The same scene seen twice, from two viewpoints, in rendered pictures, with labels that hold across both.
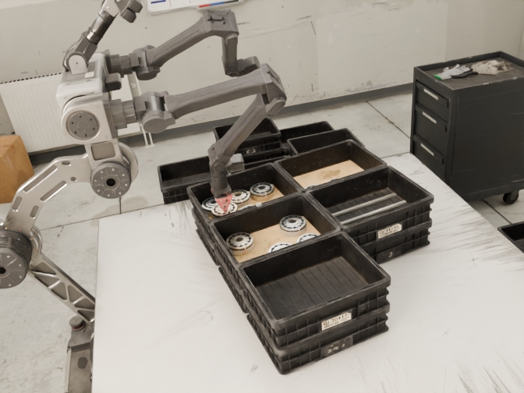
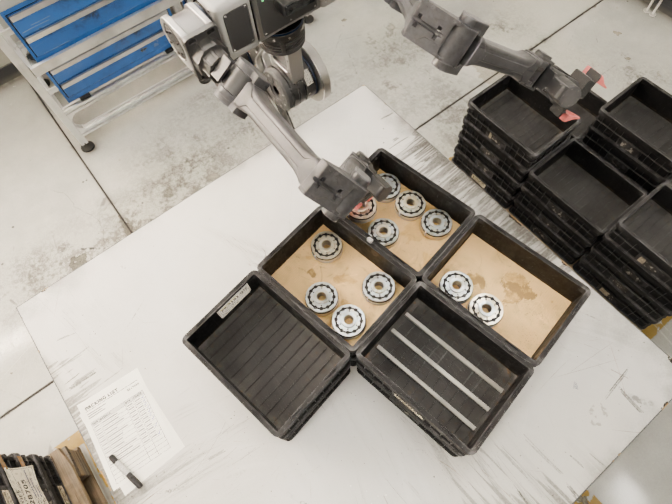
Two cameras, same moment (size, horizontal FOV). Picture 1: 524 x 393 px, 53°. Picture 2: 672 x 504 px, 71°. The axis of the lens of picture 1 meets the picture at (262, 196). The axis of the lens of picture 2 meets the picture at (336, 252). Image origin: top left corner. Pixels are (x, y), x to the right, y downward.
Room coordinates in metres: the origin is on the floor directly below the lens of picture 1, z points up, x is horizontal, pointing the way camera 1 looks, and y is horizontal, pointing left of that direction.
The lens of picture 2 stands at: (1.37, -0.54, 2.25)
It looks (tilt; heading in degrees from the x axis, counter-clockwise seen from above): 65 degrees down; 67
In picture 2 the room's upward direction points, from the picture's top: 6 degrees counter-clockwise
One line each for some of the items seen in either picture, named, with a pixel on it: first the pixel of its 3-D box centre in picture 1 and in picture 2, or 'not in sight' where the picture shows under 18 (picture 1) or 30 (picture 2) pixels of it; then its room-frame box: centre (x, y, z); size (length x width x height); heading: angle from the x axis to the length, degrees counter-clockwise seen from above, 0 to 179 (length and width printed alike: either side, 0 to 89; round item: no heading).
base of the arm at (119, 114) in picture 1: (121, 113); (213, 60); (1.50, 0.38, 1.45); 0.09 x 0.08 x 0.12; 10
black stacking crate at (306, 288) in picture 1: (313, 288); (268, 352); (1.29, -0.13, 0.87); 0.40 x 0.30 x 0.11; 110
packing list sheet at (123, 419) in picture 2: not in sight; (127, 428); (0.79, -0.08, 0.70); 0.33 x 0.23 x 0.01; 100
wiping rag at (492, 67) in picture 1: (491, 65); not in sight; (3.05, -1.46, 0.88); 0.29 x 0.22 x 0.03; 100
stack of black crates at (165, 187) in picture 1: (199, 203); (509, 143); (2.72, 0.38, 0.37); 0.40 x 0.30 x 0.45; 100
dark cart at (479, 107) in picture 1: (470, 137); not in sight; (2.98, -1.36, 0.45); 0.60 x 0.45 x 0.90; 100
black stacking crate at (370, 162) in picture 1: (329, 175); (499, 291); (1.99, -0.30, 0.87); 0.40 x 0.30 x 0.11; 110
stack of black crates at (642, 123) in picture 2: (249, 161); (632, 150); (3.18, 0.05, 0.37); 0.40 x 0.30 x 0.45; 100
